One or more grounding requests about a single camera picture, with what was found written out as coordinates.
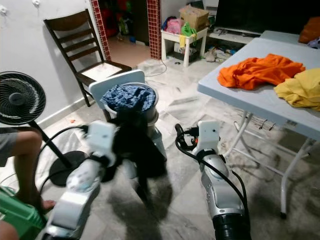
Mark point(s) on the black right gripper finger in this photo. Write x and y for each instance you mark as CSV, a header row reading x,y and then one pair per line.
x,y
180,132
185,145

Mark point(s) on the yellow shirt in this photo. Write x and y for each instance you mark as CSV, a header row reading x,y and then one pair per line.
x,y
300,90

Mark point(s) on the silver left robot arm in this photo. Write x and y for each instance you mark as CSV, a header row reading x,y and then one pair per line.
x,y
77,205

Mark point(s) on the blue plaid cloth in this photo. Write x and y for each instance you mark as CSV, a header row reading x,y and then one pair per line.
x,y
130,97

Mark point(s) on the white folding table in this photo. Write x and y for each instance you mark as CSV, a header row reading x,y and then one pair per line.
x,y
255,100

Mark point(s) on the pale blue plastic chair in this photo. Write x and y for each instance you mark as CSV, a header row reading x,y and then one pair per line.
x,y
115,81

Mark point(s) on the white side table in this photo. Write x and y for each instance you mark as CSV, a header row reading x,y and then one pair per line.
x,y
190,40

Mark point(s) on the orange shirt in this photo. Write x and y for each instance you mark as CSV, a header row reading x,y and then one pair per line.
x,y
260,72

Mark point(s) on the green bag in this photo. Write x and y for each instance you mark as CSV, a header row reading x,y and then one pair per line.
x,y
189,31

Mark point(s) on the pink bag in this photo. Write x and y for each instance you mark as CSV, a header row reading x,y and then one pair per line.
x,y
172,26

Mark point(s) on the white television stand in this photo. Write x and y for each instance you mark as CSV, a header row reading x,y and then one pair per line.
x,y
235,37

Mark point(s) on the brown cardboard box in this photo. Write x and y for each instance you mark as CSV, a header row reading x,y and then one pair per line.
x,y
194,17

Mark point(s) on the black standing fan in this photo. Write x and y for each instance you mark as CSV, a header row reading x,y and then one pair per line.
x,y
22,100

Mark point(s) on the person with grey shorts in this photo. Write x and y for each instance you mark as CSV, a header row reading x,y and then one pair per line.
x,y
30,155

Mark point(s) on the small white table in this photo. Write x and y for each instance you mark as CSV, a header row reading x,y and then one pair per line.
x,y
282,36

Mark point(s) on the black television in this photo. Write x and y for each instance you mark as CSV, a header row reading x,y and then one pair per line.
x,y
265,15

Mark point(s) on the green plastic stool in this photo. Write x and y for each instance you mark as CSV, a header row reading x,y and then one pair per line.
x,y
22,215

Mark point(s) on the dark wooden chair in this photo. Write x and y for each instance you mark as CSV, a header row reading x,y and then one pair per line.
x,y
67,25

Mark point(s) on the orange bag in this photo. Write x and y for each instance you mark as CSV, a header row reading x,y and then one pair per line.
x,y
310,31

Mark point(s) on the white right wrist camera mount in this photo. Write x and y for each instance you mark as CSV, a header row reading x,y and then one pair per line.
x,y
209,135

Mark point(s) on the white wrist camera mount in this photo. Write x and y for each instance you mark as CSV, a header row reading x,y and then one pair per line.
x,y
101,140
209,135

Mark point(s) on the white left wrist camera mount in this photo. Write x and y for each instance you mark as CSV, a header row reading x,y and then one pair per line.
x,y
101,140

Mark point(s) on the white wall hook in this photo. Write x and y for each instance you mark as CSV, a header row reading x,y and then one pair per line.
x,y
3,9
36,3

